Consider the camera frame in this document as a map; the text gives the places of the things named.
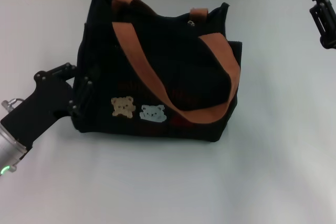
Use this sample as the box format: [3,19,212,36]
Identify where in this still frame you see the black food bag brown handles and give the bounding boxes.
[71,0,244,143]

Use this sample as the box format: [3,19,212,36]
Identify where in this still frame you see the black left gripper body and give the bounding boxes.
[1,69,73,149]

